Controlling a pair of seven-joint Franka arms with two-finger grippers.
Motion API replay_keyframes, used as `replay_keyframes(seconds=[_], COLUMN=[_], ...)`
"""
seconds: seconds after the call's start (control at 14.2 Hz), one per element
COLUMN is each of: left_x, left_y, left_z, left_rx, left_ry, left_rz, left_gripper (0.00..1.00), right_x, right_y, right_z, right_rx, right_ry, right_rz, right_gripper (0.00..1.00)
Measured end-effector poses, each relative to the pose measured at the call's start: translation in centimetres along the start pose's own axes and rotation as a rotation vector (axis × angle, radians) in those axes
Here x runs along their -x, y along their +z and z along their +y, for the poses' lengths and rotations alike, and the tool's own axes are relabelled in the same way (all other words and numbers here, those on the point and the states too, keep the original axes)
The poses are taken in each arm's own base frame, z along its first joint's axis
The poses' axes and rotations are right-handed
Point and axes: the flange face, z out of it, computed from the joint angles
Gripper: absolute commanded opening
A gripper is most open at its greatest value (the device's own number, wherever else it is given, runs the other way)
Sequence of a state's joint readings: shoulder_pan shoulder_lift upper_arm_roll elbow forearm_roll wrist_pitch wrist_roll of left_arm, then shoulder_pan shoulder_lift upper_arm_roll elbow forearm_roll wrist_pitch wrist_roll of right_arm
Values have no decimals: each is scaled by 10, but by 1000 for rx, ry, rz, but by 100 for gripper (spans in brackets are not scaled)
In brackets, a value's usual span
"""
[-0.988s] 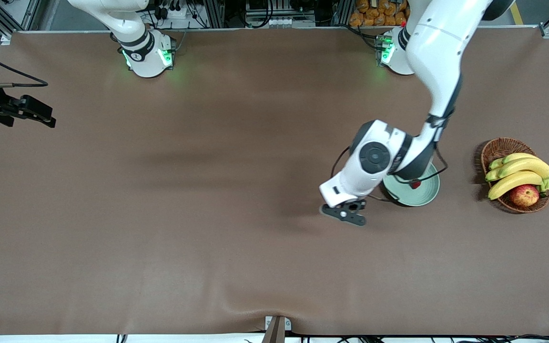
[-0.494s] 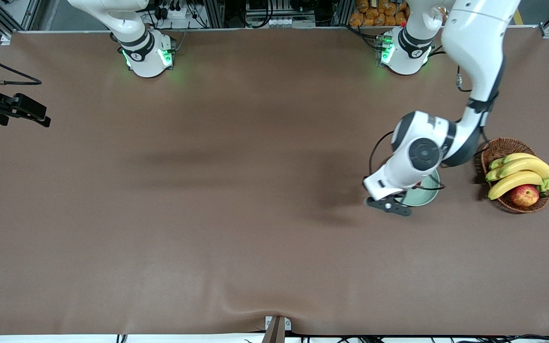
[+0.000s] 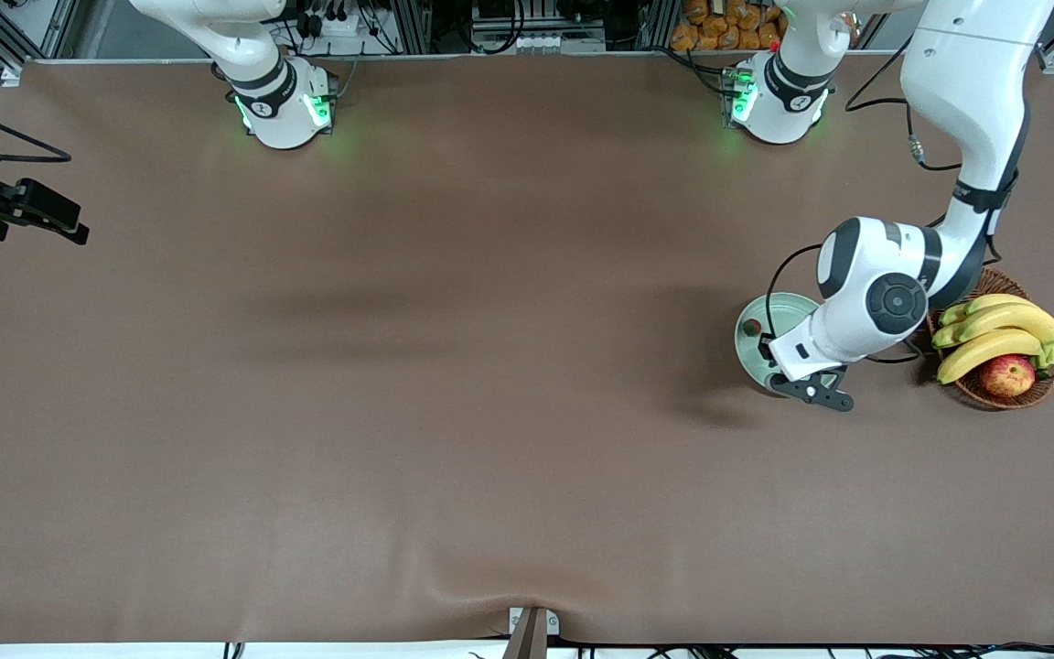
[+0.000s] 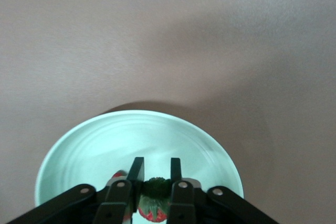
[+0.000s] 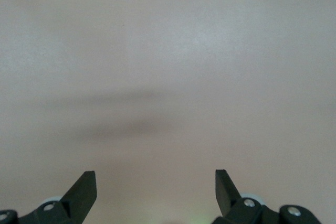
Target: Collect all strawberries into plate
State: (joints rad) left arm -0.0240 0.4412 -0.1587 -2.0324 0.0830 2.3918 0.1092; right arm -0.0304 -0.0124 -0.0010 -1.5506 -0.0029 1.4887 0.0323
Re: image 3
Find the grey metal post bracket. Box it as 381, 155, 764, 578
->
507, 606, 561, 659

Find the aluminium frame post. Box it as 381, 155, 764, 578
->
639, 0, 674, 51
394, 0, 434, 54

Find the white connector block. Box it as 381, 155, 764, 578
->
513, 35, 606, 54

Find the yellow banana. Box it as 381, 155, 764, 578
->
939, 293, 1033, 328
931, 302, 1054, 350
937, 329, 1046, 385

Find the brown wicker basket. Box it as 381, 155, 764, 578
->
923, 267, 1054, 410

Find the brown table cloth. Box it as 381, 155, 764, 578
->
0, 50, 1054, 646

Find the bag of orange bread rolls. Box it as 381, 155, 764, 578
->
671, 0, 789, 52

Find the white power strip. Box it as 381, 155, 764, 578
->
294, 0, 363, 38

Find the red yellow apple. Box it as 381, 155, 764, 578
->
978, 354, 1037, 398

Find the light green round plate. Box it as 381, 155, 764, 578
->
734, 292, 821, 397

